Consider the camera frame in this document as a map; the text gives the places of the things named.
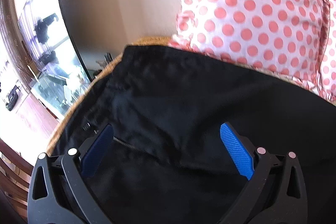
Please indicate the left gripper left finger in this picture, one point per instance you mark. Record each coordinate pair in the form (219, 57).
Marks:
(58, 192)

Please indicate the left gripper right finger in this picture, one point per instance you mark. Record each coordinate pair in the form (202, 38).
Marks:
(275, 191)

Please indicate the black pants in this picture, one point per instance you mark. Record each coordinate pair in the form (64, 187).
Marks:
(167, 163)

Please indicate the glass tv stand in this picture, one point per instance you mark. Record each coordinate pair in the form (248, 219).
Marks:
(59, 87)

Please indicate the black flat television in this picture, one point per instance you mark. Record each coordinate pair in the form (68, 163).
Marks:
(49, 43)

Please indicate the orange patterned blanket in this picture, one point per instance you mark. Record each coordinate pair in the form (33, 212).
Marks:
(145, 41)

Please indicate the pink polka dot pillow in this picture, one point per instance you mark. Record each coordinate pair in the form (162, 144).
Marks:
(294, 39)

